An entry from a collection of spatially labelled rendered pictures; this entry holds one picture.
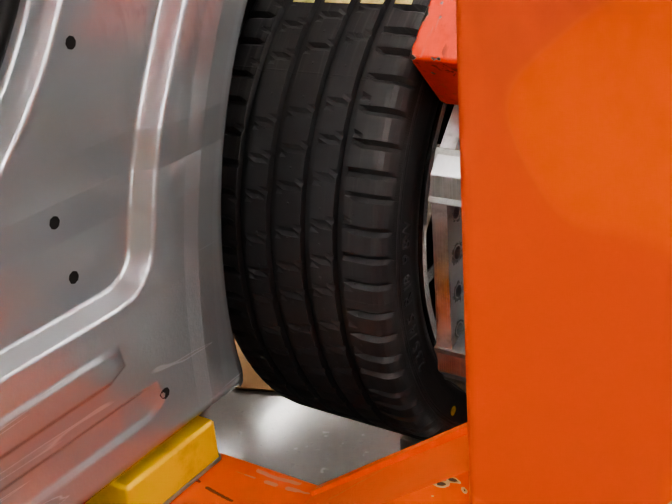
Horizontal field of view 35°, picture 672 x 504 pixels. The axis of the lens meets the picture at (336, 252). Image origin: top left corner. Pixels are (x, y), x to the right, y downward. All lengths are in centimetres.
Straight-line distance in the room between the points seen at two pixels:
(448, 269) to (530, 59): 50
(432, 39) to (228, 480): 48
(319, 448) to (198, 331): 132
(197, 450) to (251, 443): 129
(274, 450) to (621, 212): 180
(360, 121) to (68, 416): 39
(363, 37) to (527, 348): 50
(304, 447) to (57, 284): 147
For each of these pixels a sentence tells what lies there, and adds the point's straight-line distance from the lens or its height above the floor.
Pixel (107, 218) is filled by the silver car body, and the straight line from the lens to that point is 97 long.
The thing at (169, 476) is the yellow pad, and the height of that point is 71.
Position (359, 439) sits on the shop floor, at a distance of 236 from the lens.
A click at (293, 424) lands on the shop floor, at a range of 243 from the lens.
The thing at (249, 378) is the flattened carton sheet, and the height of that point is 1.
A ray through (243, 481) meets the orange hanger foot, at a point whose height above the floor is 68.
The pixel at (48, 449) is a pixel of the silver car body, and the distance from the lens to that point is 94.
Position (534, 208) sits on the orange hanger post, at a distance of 64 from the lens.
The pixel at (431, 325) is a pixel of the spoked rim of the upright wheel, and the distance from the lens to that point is 116.
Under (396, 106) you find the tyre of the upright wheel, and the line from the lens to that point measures 104.
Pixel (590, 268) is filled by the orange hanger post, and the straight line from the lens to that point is 64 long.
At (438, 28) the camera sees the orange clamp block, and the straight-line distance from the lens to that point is 102.
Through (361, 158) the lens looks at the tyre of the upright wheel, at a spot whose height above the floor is 98.
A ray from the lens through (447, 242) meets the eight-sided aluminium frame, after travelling 107.
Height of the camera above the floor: 132
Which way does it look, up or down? 24 degrees down
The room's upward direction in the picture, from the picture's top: 5 degrees counter-clockwise
